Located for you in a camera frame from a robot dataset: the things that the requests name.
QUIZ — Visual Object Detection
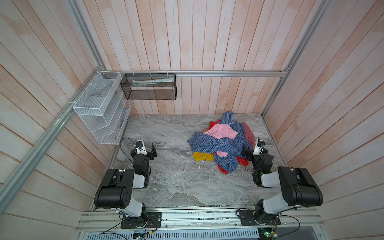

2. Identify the yellow printed t-shirt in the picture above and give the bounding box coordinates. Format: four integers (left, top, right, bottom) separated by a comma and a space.
193, 152, 214, 162

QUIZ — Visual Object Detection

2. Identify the blue checkered shirt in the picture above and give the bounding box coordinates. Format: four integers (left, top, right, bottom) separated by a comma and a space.
187, 111, 254, 173

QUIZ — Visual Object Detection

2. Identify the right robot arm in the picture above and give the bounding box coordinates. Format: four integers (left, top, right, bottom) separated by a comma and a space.
243, 145, 324, 225

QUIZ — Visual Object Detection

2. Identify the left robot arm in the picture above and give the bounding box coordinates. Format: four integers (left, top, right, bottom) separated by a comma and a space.
94, 141, 157, 220

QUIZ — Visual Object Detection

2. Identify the red cloth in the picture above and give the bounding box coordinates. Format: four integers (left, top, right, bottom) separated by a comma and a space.
208, 120, 249, 175

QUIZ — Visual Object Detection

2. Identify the maroon cloth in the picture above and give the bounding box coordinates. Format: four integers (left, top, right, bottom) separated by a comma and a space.
241, 123, 257, 147

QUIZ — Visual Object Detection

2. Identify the pink cloth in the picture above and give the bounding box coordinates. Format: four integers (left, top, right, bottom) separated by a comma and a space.
199, 124, 239, 158

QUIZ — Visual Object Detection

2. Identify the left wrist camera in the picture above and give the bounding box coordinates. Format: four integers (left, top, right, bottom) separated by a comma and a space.
136, 140, 148, 156

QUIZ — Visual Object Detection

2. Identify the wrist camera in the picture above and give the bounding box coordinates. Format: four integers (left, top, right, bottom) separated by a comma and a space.
253, 138, 265, 156
136, 140, 148, 156

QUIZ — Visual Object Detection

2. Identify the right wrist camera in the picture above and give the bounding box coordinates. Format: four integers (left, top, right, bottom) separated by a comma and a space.
253, 138, 265, 156

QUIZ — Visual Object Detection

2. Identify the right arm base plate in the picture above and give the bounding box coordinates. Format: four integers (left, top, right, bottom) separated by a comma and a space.
236, 208, 281, 226

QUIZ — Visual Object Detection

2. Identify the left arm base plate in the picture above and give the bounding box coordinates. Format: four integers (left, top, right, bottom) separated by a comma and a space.
121, 212, 162, 229

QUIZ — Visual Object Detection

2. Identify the white wire mesh shelf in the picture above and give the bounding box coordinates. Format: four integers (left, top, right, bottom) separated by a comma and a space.
74, 71, 132, 145

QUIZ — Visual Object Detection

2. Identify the black wire mesh basket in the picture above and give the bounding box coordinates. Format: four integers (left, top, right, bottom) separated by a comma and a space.
120, 73, 178, 101

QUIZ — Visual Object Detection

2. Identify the aluminium mounting rail base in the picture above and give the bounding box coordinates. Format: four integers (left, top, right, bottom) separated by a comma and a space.
75, 206, 331, 240

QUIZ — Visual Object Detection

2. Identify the horizontal aluminium frame bar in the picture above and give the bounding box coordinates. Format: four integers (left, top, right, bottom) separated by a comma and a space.
107, 70, 288, 77

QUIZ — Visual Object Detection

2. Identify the left aluminium frame bar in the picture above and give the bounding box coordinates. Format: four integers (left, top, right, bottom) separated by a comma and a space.
1, 66, 105, 214

